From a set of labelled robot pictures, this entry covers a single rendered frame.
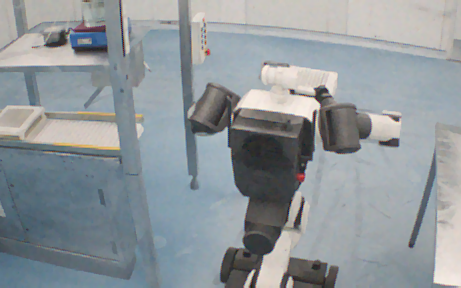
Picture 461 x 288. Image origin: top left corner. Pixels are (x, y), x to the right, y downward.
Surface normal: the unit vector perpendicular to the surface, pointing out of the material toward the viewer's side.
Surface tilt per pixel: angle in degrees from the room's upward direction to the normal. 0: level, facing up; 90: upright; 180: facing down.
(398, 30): 90
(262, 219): 45
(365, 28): 90
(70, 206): 90
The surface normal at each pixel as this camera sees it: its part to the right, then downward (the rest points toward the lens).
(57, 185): -0.15, 0.54
